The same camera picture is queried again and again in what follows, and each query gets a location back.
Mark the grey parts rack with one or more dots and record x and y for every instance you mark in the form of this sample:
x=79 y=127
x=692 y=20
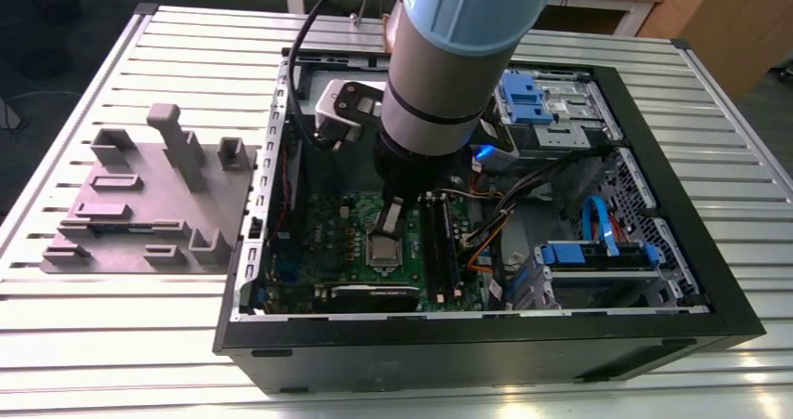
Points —
x=155 y=196

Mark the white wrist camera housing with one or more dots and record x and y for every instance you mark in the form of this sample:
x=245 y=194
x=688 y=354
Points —
x=341 y=108

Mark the hard disk in blue carrier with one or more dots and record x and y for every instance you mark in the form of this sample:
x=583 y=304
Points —
x=567 y=254

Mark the black RAM slot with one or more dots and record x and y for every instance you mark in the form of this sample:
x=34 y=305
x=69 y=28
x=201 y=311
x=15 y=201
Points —
x=458 y=247
x=438 y=247
x=450 y=242
x=431 y=242

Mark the black open PC case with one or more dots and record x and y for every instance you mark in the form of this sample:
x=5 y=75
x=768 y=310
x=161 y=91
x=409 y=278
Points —
x=434 y=354

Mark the brown wooden cabinet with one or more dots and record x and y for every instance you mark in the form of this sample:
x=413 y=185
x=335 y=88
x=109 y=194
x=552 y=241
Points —
x=731 y=29

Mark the RAM stick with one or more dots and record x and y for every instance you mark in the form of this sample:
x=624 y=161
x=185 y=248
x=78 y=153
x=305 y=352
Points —
x=125 y=228

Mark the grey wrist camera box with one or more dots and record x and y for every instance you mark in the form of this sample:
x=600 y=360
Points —
x=499 y=154

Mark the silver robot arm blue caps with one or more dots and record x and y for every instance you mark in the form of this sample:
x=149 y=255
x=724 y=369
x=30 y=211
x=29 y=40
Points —
x=446 y=66

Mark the blue board connector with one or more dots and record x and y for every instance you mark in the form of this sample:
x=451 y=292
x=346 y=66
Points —
x=289 y=266

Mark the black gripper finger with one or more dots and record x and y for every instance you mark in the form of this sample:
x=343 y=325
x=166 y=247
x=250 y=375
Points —
x=393 y=214

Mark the blue plastic drive bracket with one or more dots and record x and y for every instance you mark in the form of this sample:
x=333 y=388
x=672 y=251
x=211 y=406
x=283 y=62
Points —
x=530 y=98

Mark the silver square CPU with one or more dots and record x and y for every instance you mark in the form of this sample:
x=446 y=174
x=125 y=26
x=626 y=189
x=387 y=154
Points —
x=386 y=248

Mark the grey power supply unit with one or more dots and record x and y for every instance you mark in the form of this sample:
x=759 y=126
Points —
x=347 y=168

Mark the silver drive cage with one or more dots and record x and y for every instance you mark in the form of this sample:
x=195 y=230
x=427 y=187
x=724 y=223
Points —
x=558 y=135

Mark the green motherboard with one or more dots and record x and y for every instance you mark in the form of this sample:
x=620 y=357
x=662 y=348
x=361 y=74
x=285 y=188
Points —
x=335 y=270

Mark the black graphics card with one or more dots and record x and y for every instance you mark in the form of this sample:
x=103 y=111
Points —
x=373 y=296

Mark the perforated metal disk bay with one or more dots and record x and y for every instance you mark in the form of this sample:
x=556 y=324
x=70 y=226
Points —
x=607 y=282

